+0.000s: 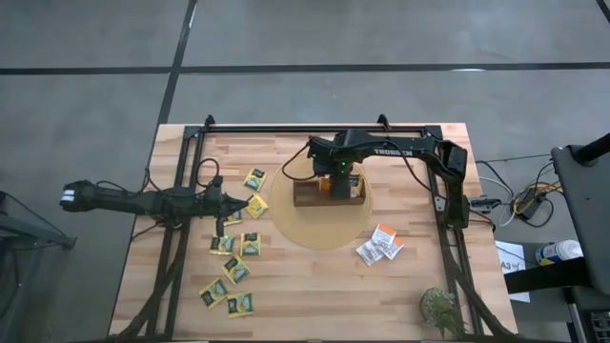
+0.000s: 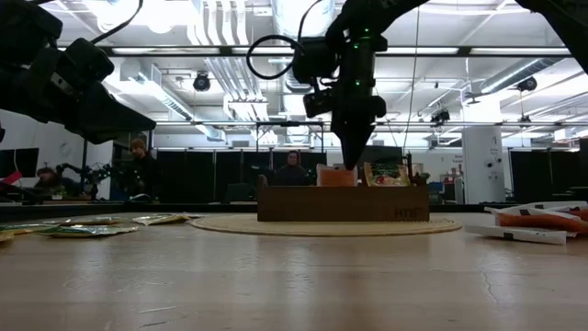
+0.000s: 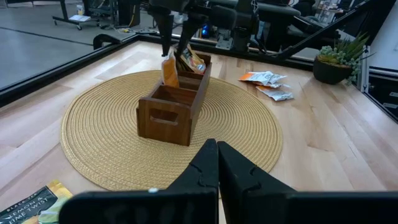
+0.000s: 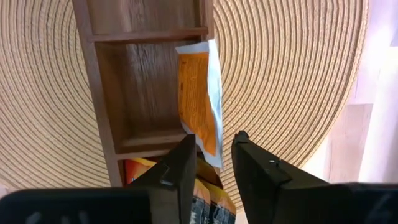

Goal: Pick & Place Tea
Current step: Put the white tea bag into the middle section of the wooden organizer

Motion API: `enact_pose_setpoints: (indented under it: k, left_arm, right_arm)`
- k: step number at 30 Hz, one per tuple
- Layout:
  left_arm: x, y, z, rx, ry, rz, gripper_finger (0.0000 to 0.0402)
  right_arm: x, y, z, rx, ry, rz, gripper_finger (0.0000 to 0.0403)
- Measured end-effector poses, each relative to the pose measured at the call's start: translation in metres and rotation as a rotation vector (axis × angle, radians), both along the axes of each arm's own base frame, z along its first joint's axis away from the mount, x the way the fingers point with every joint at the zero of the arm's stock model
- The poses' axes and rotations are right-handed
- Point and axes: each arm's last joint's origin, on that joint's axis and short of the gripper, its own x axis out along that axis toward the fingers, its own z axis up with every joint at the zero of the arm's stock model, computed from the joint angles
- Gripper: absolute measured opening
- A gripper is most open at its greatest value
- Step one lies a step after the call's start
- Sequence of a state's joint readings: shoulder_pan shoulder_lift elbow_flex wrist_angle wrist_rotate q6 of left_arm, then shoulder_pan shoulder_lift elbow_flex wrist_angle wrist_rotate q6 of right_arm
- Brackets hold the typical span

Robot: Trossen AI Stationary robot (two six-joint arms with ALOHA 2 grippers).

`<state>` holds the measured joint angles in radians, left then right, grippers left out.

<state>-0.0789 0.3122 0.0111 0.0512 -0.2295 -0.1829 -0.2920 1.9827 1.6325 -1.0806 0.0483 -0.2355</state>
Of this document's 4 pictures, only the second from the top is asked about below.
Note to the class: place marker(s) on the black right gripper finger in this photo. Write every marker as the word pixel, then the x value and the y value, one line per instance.
pixel 345 138
pixel 359 138

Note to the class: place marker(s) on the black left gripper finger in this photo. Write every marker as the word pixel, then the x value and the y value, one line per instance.
pixel 110 118

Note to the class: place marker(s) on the brown wooden tea box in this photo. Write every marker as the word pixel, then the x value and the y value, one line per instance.
pixel 331 207

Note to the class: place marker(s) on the black computer monitor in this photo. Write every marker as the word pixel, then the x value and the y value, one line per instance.
pixel 390 154
pixel 25 161

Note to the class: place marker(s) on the person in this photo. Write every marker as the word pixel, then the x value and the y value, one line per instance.
pixel 291 177
pixel 142 174
pixel 48 177

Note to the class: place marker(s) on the white LED light bar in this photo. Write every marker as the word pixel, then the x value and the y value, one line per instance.
pixel 519 50
pixel 271 50
pixel 422 50
pixel 165 50

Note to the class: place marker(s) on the pink object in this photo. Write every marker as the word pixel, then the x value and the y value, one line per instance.
pixel 11 178

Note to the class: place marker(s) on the round woven placemat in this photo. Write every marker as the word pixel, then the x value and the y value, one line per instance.
pixel 321 229

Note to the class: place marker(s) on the white pillar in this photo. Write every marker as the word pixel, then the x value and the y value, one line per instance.
pixel 482 161

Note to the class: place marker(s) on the white ceiling pipe bundle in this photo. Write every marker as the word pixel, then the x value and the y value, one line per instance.
pixel 229 69

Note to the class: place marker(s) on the white rectangular ceiling duct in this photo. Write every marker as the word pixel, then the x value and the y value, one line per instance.
pixel 156 94

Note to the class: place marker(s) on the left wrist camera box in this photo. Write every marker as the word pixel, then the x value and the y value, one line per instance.
pixel 88 59

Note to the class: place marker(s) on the black hanging ceiling camera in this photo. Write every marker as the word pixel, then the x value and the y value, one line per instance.
pixel 441 116
pixel 527 83
pixel 202 83

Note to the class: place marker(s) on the round silver ceiling duct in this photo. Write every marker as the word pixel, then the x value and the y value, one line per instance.
pixel 282 18

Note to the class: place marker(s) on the black partition wall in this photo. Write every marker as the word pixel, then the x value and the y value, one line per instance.
pixel 533 174
pixel 216 174

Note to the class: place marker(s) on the black metal rig frame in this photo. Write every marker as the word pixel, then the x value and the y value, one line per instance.
pixel 226 51

